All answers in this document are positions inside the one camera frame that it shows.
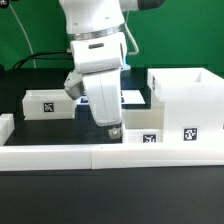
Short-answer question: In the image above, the thin white cable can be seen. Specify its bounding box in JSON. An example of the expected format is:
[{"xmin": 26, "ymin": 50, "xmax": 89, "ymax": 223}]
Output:
[{"xmin": 7, "ymin": 2, "xmax": 37, "ymax": 69}]

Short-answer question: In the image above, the white front drawer box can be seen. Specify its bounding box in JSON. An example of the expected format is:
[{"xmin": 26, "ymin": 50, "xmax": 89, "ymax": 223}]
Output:
[{"xmin": 122, "ymin": 109, "xmax": 164, "ymax": 143}]

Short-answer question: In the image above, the black cable bundle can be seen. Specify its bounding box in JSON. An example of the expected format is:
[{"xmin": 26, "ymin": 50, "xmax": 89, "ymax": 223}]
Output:
[{"xmin": 11, "ymin": 49, "xmax": 73, "ymax": 70}]

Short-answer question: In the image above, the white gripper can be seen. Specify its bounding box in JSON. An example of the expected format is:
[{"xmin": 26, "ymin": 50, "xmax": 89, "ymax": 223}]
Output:
[{"xmin": 70, "ymin": 32, "xmax": 127, "ymax": 139}]

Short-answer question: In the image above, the white fiducial marker sheet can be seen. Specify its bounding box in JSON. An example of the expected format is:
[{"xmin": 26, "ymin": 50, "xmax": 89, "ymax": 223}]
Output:
[{"xmin": 76, "ymin": 90, "xmax": 145, "ymax": 105}]

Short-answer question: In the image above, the white drawer box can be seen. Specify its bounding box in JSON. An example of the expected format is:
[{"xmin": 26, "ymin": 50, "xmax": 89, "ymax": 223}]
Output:
[
  {"xmin": 22, "ymin": 89, "xmax": 76, "ymax": 120},
  {"xmin": 122, "ymin": 109, "xmax": 164, "ymax": 143}
]

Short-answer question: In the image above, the white drawer cabinet frame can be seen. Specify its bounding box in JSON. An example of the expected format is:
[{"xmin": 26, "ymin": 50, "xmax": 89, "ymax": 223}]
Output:
[{"xmin": 147, "ymin": 68, "xmax": 224, "ymax": 143}]

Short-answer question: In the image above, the white left fence block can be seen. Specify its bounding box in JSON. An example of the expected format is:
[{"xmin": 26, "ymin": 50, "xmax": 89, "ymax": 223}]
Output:
[{"xmin": 0, "ymin": 114, "xmax": 15, "ymax": 146}]

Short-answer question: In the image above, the white front fence bar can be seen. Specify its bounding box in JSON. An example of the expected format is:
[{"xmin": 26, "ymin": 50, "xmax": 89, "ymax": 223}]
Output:
[{"xmin": 0, "ymin": 142, "xmax": 224, "ymax": 172}]

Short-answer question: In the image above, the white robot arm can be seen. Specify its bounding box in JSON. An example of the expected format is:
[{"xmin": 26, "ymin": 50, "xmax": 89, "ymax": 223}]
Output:
[{"xmin": 59, "ymin": 0, "xmax": 165, "ymax": 139}]

